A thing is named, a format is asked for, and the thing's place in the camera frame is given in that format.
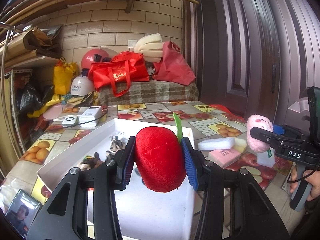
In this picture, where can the pink red helmet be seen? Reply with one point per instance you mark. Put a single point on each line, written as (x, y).
(94, 56)

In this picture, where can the white round wireless charger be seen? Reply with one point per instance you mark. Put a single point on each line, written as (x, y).
(67, 120)

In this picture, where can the braided brown rope toy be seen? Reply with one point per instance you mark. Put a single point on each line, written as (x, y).
(90, 162)

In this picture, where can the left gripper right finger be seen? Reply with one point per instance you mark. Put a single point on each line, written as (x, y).
(253, 216)

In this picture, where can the smartphone with photo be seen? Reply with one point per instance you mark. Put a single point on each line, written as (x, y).
(22, 211)

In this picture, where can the cream foam roll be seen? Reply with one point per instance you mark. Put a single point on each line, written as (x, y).
(151, 47)

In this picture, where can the white power bank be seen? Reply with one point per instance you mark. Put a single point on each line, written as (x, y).
(91, 116)

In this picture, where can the yellow shopping bag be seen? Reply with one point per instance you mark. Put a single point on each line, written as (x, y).
(64, 74)

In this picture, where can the glossy red tote bag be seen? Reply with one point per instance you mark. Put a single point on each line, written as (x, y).
(124, 69)

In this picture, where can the plaid blanket covered bench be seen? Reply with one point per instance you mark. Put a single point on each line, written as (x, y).
(150, 92)

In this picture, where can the white safety helmet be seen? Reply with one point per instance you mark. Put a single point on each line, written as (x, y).
(81, 86)

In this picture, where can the white shallow tray box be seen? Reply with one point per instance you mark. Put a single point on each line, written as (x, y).
(143, 213)

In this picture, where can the black plastic bag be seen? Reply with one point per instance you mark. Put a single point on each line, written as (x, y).
(30, 99)

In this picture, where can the pink plush toy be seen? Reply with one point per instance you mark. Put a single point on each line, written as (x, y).
(255, 125)

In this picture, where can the red plush apple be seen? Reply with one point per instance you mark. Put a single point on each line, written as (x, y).
(159, 159)

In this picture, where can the dark red fabric bag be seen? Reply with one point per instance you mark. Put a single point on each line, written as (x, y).
(173, 66)

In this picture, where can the black camera module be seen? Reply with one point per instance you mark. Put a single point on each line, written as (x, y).
(314, 105)

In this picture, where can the pink tissue pack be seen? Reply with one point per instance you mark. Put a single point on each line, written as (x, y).
(224, 158)

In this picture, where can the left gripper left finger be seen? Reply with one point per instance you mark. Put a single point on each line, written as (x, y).
(64, 215)

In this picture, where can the wall light switch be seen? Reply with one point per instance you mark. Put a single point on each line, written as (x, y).
(131, 43)

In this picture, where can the dark wooden door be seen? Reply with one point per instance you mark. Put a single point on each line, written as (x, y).
(255, 56)

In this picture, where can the wooden wall shelf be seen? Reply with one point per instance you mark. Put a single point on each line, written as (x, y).
(20, 46)

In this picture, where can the white foam block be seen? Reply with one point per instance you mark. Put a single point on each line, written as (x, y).
(216, 144)

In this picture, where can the cream yellow sponge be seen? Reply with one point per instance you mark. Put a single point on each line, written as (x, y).
(240, 145)

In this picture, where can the flat red gift bag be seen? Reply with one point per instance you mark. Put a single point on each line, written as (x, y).
(221, 107)

